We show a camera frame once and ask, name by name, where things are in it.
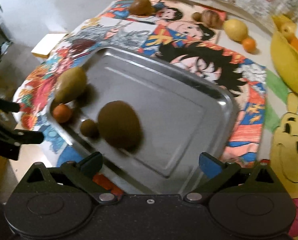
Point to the large striped pepino melon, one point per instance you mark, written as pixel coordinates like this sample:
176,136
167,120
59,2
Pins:
211,18

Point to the small orange tangerine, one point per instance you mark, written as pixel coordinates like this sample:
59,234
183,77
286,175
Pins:
249,44
62,113

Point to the small brown kiwi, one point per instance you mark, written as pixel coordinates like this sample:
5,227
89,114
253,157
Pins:
89,129

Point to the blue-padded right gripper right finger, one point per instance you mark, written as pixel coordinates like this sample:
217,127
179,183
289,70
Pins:
230,176

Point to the metal baking tray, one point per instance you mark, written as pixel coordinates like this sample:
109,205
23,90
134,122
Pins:
181,116

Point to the large brown kiwi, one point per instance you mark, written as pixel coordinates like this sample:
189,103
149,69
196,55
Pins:
119,125

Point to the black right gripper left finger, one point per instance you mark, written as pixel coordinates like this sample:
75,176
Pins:
71,183

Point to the yellow lemon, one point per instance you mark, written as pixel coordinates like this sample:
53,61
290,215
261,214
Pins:
235,29

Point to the yellow apple in bowl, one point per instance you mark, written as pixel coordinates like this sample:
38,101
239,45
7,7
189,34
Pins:
288,29

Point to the cartoon drawing paper mat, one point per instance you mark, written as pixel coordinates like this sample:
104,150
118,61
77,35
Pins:
265,103

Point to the yellow plastic bowl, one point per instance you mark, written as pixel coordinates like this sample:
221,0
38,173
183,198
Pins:
284,56

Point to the white box gold trim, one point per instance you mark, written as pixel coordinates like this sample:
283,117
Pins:
46,45

